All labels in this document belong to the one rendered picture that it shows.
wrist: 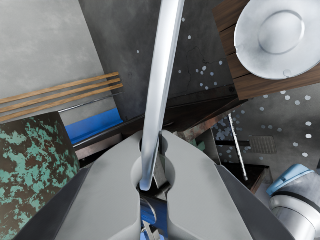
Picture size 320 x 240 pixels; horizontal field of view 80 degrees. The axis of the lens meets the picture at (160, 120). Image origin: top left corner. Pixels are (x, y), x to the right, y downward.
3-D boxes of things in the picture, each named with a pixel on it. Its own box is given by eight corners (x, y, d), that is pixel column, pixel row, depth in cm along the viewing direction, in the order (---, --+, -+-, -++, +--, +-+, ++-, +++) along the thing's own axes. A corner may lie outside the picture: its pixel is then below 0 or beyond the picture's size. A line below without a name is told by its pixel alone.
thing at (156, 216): (193, 183, 71) (169, 205, 63) (203, 215, 74) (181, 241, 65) (150, 174, 90) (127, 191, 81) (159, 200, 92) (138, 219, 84)
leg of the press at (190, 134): (249, 79, 108) (116, 150, 49) (254, 99, 110) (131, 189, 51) (148, 103, 176) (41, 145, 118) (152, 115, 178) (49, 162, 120)
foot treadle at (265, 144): (275, 132, 97) (272, 135, 94) (279, 149, 99) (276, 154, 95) (185, 134, 141) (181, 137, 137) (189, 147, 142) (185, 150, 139)
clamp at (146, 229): (150, 209, 91) (133, 224, 84) (160, 239, 93) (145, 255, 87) (142, 205, 95) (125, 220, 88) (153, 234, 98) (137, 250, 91)
